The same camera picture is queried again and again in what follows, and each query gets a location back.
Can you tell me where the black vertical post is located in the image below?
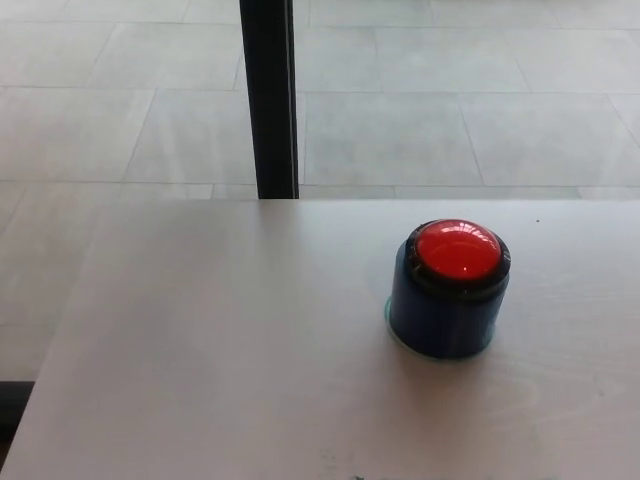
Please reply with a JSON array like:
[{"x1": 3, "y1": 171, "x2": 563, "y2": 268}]
[{"x1": 238, "y1": 0, "x2": 300, "y2": 200}]

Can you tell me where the red dome button blue base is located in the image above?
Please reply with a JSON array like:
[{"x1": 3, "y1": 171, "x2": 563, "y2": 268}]
[{"x1": 383, "y1": 217, "x2": 513, "y2": 361}]

